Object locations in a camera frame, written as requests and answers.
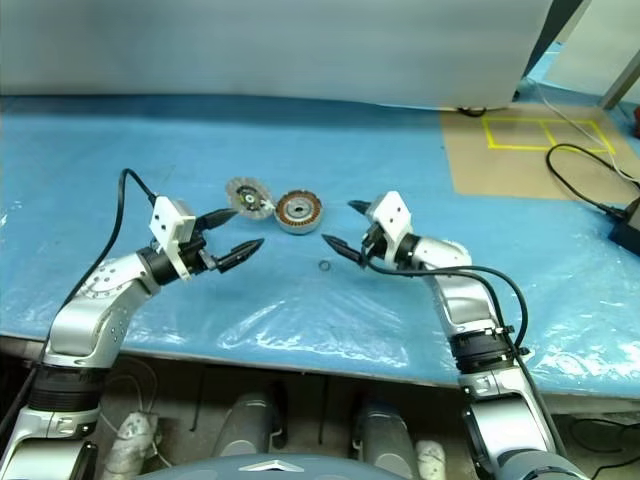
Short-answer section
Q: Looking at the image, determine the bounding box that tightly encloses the yellow tape outline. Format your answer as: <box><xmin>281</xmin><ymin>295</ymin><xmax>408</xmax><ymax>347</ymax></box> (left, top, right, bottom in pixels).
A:
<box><xmin>482</xmin><ymin>117</ymin><xmax>617</xmax><ymax>154</ymax></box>

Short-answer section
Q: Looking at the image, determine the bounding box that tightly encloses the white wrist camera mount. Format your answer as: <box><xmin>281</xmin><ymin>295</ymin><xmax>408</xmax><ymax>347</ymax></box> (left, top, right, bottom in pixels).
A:
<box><xmin>363</xmin><ymin>190</ymin><xmax>414</xmax><ymax>269</ymax></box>
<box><xmin>148</xmin><ymin>195</ymin><xmax>198</xmax><ymax>282</ymax></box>

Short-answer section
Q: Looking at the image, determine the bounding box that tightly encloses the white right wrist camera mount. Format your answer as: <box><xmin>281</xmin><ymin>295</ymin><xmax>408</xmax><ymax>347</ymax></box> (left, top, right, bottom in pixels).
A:
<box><xmin>363</xmin><ymin>190</ymin><xmax>414</xmax><ymax>269</ymax></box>

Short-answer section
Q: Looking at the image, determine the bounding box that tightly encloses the silver motor rotor disc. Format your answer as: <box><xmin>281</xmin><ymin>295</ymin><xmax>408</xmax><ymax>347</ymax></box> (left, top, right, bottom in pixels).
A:
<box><xmin>224</xmin><ymin>175</ymin><xmax>276</xmax><ymax>221</ymax></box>

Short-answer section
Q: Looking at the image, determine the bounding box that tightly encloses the grey robot leg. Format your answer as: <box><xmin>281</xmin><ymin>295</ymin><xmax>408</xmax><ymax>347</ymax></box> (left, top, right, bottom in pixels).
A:
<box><xmin>352</xmin><ymin>394</ymin><xmax>421</xmax><ymax>480</ymax></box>
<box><xmin>212</xmin><ymin>392</ymin><xmax>286</xmax><ymax>459</ymax></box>

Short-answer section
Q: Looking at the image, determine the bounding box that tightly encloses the grey right robot leg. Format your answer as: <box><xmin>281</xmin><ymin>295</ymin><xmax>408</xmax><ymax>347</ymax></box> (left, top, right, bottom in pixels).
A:
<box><xmin>352</xmin><ymin>394</ymin><xmax>421</xmax><ymax>480</ymax></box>

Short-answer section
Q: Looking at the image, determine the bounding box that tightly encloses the white left robot foot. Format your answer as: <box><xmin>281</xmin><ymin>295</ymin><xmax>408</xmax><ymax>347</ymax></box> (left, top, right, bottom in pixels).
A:
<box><xmin>102</xmin><ymin>409</ymin><xmax>161</xmax><ymax>476</ymax></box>

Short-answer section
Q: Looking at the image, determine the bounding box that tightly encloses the brown cardboard sheet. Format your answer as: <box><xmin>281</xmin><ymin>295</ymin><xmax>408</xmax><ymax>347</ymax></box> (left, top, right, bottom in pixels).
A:
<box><xmin>439</xmin><ymin>107</ymin><xmax>640</xmax><ymax>201</ymax></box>

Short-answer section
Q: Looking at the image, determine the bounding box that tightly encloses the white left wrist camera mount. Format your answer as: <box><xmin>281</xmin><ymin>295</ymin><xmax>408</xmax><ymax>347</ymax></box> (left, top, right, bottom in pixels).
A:
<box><xmin>148</xmin><ymin>195</ymin><xmax>198</xmax><ymax>282</ymax></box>

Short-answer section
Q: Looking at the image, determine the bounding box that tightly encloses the grey left robot leg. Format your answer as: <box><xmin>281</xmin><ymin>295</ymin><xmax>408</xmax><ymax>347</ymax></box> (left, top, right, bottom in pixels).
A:
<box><xmin>212</xmin><ymin>392</ymin><xmax>286</xmax><ymax>459</ymax></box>

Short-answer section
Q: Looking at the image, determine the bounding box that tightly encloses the motor housing with copper coils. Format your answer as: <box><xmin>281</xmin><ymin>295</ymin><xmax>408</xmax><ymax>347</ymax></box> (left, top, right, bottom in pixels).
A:
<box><xmin>274</xmin><ymin>189</ymin><xmax>327</xmax><ymax>236</ymax></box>

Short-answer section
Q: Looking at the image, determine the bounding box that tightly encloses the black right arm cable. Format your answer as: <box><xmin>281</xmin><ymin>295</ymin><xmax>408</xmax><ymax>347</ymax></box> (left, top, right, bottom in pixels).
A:
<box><xmin>362</xmin><ymin>244</ymin><xmax>569</xmax><ymax>459</ymax></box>

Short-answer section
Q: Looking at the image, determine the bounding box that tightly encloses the thin white wire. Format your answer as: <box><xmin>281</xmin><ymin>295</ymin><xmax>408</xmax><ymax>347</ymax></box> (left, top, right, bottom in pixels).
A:
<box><xmin>97</xmin><ymin>359</ymin><xmax>166</xmax><ymax>461</ymax></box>

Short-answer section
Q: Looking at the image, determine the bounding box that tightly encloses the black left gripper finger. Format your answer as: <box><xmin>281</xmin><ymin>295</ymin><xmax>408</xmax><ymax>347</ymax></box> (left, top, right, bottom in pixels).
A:
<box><xmin>194</xmin><ymin>208</ymin><xmax>236</xmax><ymax>235</ymax></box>
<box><xmin>215</xmin><ymin>238</ymin><xmax>265</xmax><ymax>274</ymax></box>

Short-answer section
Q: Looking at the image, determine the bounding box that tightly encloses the white right robot foot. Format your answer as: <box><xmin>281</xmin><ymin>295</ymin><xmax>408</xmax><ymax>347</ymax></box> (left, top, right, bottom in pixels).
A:
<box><xmin>414</xmin><ymin>439</ymin><xmax>449</xmax><ymax>480</ymax></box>

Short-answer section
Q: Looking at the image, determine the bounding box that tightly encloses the large white board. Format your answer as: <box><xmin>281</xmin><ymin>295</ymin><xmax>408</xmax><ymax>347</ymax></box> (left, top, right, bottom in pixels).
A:
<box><xmin>0</xmin><ymin>0</ymin><xmax>556</xmax><ymax>111</ymax></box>

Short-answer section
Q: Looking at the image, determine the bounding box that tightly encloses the white panel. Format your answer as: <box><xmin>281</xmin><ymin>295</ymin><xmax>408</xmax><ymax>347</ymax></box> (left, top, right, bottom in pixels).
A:
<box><xmin>542</xmin><ymin>0</ymin><xmax>640</xmax><ymax>96</ymax></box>

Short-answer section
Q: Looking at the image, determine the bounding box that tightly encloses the thin white cable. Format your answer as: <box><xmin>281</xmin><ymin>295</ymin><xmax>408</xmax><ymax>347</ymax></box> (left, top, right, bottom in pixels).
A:
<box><xmin>532</xmin><ymin>79</ymin><xmax>640</xmax><ymax>187</ymax></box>

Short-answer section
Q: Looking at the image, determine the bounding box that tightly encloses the grey metal post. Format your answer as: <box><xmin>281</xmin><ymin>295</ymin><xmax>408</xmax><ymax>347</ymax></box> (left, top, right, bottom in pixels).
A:
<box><xmin>599</xmin><ymin>29</ymin><xmax>640</xmax><ymax>111</ymax></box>

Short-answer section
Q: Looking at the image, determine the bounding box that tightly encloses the grey robot torso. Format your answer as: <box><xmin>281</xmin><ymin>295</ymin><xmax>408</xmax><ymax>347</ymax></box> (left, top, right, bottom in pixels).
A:
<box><xmin>139</xmin><ymin>452</ymin><xmax>381</xmax><ymax>480</ymax></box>

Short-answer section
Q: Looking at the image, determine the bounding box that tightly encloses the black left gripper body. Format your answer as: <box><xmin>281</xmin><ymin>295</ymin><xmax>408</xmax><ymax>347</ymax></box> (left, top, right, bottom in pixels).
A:
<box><xmin>187</xmin><ymin>231</ymin><xmax>224</xmax><ymax>276</ymax></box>

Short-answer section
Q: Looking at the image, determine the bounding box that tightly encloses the black power cable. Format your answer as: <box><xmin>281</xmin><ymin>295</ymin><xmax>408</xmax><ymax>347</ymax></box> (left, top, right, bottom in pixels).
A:
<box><xmin>545</xmin><ymin>143</ymin><xmax>640</xmax><ymax>219</ymax></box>

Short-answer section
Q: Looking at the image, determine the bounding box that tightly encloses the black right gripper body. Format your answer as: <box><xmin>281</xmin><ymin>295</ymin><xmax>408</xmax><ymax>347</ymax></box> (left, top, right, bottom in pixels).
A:
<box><xmin>359</xmin><ymin>222</ymin><xmax>390</xmax><ymax>269</ymax></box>

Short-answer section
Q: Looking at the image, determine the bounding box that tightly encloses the white robot foot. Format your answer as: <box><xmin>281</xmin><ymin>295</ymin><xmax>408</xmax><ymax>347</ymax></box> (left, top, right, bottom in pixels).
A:
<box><xmin>102</xmin><ymin>409</ymin><xmax>161</xmax><ymax>476</ymax></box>
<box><xmin>414</xmin><ymin>439</ymin><xmax>449</xmax><ymax>480</ymax></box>

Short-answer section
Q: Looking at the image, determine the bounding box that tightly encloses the black floor cable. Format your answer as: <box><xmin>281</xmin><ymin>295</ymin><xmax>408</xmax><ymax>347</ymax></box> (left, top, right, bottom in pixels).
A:
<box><xmin>564</xmin><ymin>414</ymin><xmax>640</xmax><ymax>471</ymax></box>

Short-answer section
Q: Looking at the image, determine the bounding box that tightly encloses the black power adapter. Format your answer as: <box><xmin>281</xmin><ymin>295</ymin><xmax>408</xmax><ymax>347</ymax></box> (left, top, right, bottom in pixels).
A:
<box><xmin>607</xmin><ymin>197</ymin><xmax>640</xmax><ymax>249</ymax></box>

